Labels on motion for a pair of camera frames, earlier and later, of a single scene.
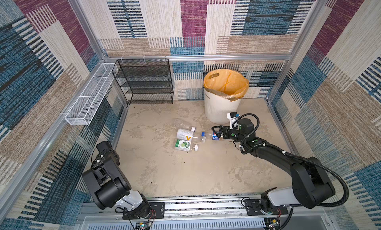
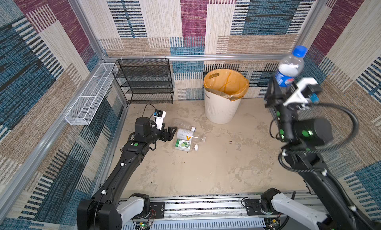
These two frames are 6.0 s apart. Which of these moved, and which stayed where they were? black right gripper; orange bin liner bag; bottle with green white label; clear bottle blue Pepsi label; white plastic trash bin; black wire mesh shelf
Moved: clear bottle blue Pepsi label; black right gripper
Stayed: black wire mesh shelf; bottle with green white label; orange bin liner bag; white plastic trash bin
